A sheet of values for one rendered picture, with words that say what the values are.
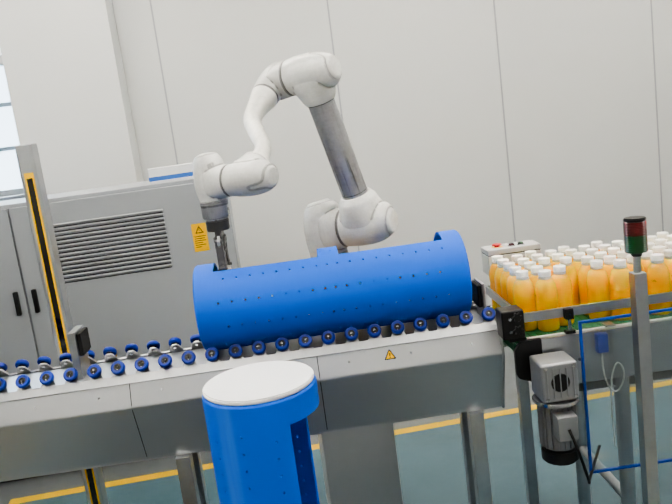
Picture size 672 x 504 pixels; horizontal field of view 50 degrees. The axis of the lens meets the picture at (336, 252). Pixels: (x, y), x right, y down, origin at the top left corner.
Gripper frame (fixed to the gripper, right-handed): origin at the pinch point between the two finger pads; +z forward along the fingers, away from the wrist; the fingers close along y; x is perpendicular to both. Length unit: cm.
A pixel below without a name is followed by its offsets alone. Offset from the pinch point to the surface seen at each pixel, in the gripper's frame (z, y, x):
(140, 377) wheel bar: 25.0, -11.8, 30.7
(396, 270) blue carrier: 3, -13, -54
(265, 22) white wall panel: -115, 269, -22
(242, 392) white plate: 14, -70, -7
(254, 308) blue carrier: 7.6, -14.4, -8.6
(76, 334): 10, -5, 50
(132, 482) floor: 117, 110, 76
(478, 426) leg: 60, -10, -75
